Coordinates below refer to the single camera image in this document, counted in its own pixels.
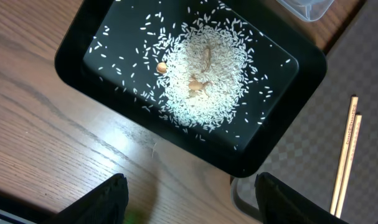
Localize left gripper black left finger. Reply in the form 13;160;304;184
44;173;129;224

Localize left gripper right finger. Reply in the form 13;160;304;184
255;172;347;224

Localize wooden chopstick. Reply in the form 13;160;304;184
335;114;362;218
329;95;358;215

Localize rice leftovers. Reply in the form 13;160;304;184
87;0;292;152

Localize black food waste tray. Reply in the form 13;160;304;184
55;1;327;177

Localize clear plastic waste bin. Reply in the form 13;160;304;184
277;0;334;22

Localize brown serving tray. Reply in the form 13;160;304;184
230;0;378;224

